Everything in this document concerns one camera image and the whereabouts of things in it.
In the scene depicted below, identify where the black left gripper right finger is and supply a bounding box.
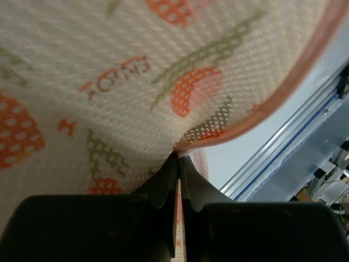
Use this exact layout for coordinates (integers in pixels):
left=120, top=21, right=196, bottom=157
left=179, top=157, right=348, bottom=261

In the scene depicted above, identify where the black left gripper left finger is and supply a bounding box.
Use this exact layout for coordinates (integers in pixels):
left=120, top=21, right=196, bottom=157
left=1, top=157, right=179, bottom=261

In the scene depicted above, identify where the aluminium front rail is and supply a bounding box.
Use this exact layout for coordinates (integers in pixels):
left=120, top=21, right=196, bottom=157
left=220, top=75, right=348, bottom=202

